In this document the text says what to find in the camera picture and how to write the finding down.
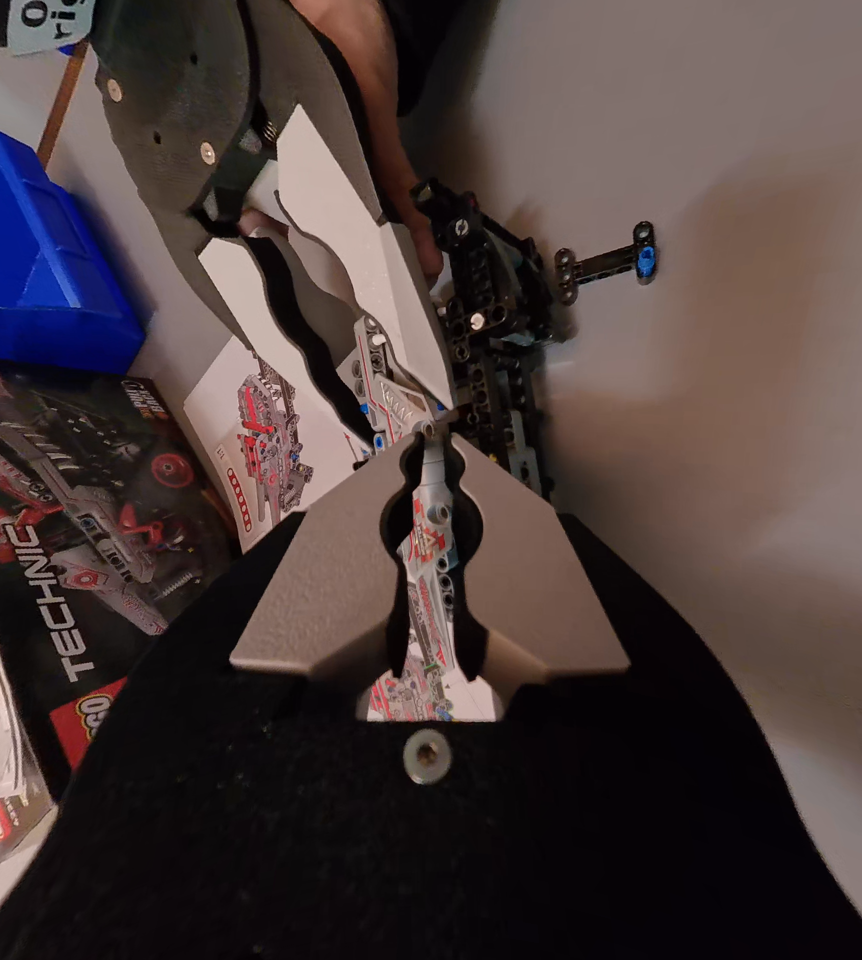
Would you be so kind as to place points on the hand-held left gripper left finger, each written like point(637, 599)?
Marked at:
point(311, 600)

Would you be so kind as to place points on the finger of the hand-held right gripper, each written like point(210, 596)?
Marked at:
point(240, 292)
point(356, 247)

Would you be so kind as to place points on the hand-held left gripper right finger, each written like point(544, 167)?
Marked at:
point(543, 600)

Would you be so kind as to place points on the grey red toy brick truck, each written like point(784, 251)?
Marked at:
point(491, 300)

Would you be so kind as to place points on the black toy brick beam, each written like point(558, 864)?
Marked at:
point(603, 262)

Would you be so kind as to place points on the grey desk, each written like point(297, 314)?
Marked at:
point(701, 150)

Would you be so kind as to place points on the person's right hand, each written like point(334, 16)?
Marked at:
point(371, 112)

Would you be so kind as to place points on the open instruction booklet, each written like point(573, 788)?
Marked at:
point(213, 420)

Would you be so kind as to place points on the blue plastic bin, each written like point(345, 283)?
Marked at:
point(26, 247)

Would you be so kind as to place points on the black toy set box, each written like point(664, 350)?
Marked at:
point(101, 487)

